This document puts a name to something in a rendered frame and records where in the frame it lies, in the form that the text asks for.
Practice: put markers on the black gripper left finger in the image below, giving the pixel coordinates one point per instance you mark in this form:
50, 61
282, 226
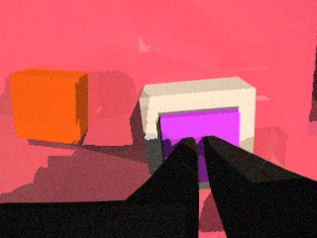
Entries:
166, 206

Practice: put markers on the orange cube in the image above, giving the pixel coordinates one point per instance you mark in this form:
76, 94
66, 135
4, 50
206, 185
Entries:
49, 105

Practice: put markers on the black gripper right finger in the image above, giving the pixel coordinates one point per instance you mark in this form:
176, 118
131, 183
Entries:
256, 198

